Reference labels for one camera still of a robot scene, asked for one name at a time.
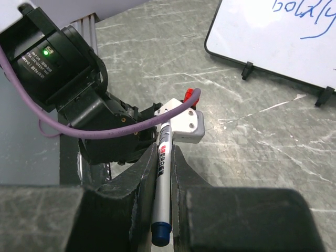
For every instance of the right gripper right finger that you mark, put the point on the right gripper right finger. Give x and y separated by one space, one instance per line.
210 218

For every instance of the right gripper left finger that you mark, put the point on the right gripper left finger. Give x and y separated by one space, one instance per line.
114 217

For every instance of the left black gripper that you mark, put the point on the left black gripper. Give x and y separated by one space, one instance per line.
125 149

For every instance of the white marker pen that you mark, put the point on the white marker pen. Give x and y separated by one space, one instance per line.
161 219

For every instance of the white whiteboard black frame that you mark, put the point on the white whiteboard black frame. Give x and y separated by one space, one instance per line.
295 39

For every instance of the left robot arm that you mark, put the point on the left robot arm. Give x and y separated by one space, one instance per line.
60 71

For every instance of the aluminium frame rail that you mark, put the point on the aluminium frame rail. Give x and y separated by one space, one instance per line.
83 32

